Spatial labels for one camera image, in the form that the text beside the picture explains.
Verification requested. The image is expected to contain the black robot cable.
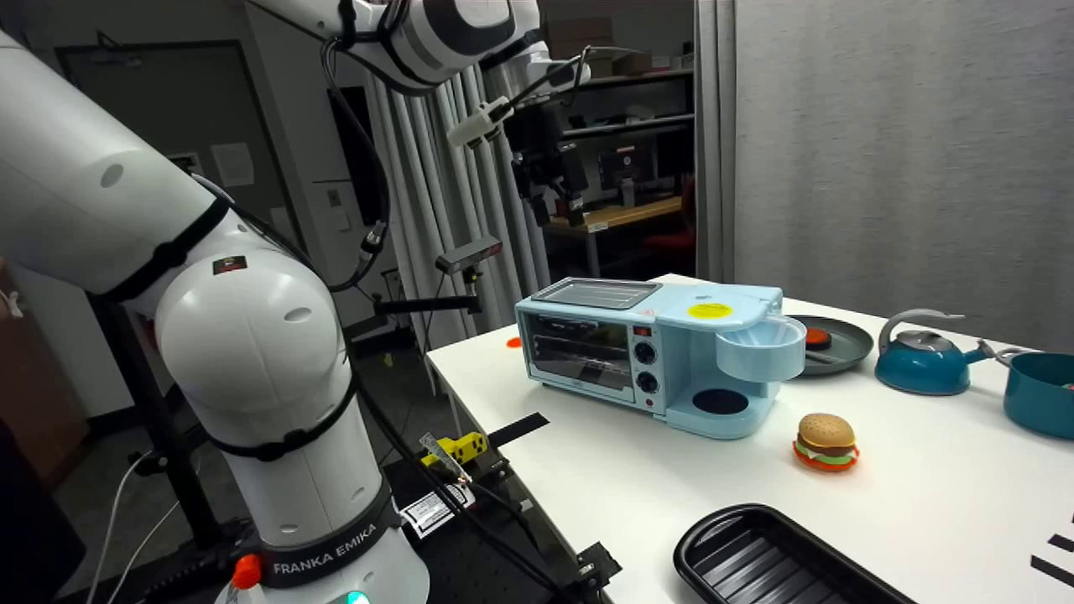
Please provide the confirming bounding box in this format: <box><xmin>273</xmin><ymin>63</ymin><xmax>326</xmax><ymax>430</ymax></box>
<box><xmin>322</xmin><ymin>63</ymin><xmax>395</xmax><ymax>296</ymax></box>

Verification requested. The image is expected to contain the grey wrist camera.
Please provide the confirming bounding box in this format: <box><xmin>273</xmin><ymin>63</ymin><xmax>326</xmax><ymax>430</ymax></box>
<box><xmin>447</xmin><ymin>43</ymin><xmax>596</xmax><ymax>147</ymax></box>

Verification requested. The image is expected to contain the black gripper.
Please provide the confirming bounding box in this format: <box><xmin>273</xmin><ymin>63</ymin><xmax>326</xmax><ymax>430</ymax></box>
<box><xmin>504</xmin><ymin>98</ymin><xmax>586</xmax><ymax>227</ymax></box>

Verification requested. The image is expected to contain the black ribbed tray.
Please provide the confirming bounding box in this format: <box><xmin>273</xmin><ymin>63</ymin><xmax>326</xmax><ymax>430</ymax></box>
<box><xmin>671</xmin><ymin>501</ymin><xmax>920</xmax><ymax>604</ymax></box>

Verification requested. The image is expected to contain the background storage shelf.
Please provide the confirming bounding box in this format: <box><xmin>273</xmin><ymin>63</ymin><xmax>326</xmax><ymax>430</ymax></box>
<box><xmin>545</xmin><ymin>60</ymin><xmax>699</xmax><ymax>280</ymax></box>

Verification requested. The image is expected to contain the white floor cable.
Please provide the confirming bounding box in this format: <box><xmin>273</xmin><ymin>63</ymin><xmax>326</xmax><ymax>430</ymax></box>
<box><xmin>80</xmin><ymin>447</ymin><xmax>188</xmax><ymax>604</ymax></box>

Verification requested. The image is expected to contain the grey metal griddle tray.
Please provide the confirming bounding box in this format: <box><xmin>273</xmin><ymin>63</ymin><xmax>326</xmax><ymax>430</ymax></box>
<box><xmin>535</xmin><ymin>275</ymin><xmax>663</xmax><ymax>315</ymax></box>

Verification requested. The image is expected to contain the toy hamburger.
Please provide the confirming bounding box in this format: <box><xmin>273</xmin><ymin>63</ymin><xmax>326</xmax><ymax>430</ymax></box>
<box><xmin>793</xmin><ymin>409</ymin><xmax>862</xmax><ymax>472</ymax></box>

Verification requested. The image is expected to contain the dark grey frying pan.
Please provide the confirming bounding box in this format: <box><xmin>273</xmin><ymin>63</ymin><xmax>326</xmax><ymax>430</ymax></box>
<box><xmin>784</xmin><ymin>311</ymin><xmax>876</xmax><ymax>383</ymax></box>

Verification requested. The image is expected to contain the teal pot with handles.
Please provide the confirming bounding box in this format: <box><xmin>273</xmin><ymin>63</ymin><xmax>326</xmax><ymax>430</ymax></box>
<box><xmin>997</xmin><ymin>348</ymin><xmax>1074</xmax><ymax>443</ymax></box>

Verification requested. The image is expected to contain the black table edge strap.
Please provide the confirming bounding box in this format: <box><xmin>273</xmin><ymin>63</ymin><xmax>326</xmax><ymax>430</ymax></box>
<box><xmin>485</xmin><ymin>409</ymin><xmax>554</xmax><ymax>447</ymax></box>

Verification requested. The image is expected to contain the light blue toaster oven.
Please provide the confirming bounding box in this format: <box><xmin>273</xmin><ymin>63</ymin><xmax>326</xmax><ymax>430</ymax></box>
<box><xmin>513</xmin><ymin>275</ymin><xmax>809</xmax><ymax>443</ymax></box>

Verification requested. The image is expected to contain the bottle with orange cap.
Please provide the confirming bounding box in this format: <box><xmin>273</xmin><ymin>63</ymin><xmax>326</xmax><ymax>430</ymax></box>
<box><xmin>213</xmin><ymin>550</ymin><xmax>273</xmax><ymax>604</ymax></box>

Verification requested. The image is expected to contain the black camera tripod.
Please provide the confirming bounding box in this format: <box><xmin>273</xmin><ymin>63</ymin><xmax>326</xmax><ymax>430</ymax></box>
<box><xmin>371</xmin><ymin>230</ymin><xmax>507</xmax><ymax>332</ymax></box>

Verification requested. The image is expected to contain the yellow clamp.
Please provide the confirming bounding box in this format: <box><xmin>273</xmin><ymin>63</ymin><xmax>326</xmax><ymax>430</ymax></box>
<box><xmin>415</xmin><ymin>430</ymin><xmax>494</xmax><ymax>472</ymax></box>

